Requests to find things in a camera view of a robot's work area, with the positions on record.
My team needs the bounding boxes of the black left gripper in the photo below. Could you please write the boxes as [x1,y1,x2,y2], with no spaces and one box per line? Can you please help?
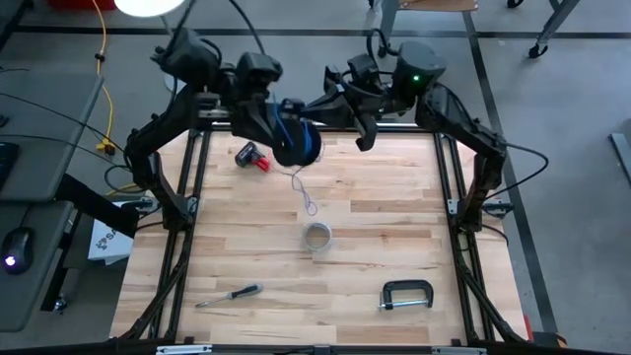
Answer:
[196,73,306,147]

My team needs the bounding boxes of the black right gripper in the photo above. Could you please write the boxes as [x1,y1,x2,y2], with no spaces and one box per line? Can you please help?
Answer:
[301,52,395,129]

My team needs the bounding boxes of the thin blue wire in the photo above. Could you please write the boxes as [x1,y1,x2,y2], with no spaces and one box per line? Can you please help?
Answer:
[270,92,325,218]

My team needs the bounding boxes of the plastic wire spool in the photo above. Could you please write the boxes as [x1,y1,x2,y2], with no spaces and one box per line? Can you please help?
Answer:
[272,116,322,168]

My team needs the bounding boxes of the black case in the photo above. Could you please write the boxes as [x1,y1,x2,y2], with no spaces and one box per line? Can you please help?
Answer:
[235,141,261,169]

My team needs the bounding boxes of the wooden workbench grey legs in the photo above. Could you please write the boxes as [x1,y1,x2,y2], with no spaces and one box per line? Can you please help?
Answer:
[367,0,581,59]

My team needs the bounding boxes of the white floor lamp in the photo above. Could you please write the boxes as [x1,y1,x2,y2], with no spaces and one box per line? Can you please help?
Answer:
[113,0,198,95]

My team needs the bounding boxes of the black C-clamp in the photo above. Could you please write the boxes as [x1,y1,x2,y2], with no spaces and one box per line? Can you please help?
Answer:
[378,279,435,312]

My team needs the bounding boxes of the white printed box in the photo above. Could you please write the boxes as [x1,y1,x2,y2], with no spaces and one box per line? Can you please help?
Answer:
[87,200,137,266]

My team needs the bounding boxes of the grey desk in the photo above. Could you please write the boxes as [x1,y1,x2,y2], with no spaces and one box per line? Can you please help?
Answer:
[0,73,105,332]

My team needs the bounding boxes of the black keyboard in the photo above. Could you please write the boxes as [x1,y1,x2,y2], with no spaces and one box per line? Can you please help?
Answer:
[0,141,22,194]

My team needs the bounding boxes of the black computer mouse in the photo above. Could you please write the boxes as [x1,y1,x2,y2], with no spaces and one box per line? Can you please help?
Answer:
[0,226,35,275]

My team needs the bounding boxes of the black-handled screwdriver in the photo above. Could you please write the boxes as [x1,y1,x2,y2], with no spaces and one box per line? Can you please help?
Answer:
[194,283,265,311]

